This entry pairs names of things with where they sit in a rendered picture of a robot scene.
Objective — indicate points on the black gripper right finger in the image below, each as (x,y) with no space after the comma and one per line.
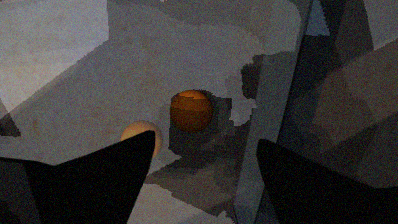
(304,192)

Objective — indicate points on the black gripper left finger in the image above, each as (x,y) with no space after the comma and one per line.
(98,188)

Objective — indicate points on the clear low corner walls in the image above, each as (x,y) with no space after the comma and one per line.
(285,31)

